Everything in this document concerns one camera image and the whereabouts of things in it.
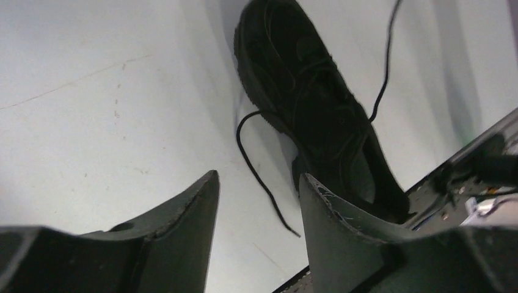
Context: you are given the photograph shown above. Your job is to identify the black shoelace end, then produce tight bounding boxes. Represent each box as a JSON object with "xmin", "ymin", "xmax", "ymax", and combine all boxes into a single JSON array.
[
  {"xmin": 236, "ymin": 110, "xmax": 302, "ymax": 239},
  {"xmin": 369, "ymin": 0, "xmax": 402, "ymax": 123}
]

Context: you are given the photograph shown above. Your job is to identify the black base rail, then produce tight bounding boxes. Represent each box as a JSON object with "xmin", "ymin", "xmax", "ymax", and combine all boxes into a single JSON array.
[{"xmin": 279, "ymin": 110, "xmax": 517, "ymax": 292}]

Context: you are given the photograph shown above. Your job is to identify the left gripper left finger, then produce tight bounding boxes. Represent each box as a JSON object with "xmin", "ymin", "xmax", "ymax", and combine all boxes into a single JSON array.
[{"xmin": 1, "ymin": 170, "xmax": 220, "ymax": 292}]

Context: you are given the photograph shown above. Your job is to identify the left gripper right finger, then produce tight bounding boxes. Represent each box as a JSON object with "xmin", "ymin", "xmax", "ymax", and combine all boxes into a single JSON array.
[{"xmin": 299, "ymin": 174, "xmax": 517, "ymax": 292}]

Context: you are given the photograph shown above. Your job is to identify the black shoe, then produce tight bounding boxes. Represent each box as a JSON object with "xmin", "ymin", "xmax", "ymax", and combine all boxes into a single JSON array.
[{"xmin": 234, "ymin": 1, "xmax": 410, "ymax": 224}]

